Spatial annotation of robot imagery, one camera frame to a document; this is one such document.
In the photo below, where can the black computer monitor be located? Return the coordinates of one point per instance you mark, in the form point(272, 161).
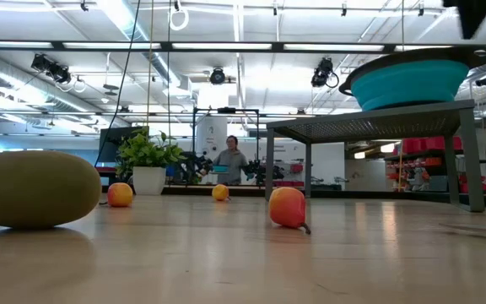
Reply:
point(110, 145)

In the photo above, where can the teal collapsible colander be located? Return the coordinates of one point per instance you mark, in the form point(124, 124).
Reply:
point(407, 84)

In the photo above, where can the small black ceiling camera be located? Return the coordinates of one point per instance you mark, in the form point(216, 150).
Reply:
point(485, 80)

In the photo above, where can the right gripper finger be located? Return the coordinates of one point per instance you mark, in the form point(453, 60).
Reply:
point(473, 17)

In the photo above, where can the small yellow orange fruit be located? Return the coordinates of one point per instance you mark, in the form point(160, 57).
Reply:
point(220, 192)

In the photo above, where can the round red orange peach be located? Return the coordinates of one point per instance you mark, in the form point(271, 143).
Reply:
point(120, 195)

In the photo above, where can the round black ceiling camera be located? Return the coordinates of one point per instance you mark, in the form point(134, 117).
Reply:
point(217, 77)

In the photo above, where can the red storage bins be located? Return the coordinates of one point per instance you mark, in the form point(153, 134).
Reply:
point(420, 144)

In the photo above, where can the grey perforated metal shelf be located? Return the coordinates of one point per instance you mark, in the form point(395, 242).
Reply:
point(374, 124)

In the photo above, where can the black background station frame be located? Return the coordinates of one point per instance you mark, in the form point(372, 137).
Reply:
point(226, 110)

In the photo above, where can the black aluminium rig frame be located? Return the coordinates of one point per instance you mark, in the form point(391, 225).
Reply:
point(192, 191)

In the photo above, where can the red orange pear-shaped fruit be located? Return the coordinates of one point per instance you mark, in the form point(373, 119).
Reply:
point(287, 207)

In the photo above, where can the person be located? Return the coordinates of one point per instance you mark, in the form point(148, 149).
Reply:
point(231, 162)

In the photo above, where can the black background robot arm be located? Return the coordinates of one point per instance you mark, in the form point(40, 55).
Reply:
point(264, 172)
point(194, 164)

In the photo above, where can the olive green oval fruit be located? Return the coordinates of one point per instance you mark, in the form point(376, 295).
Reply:
point(32, 190)

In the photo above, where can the green plant in white pot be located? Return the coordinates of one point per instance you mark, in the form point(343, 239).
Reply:
point(148, 169)

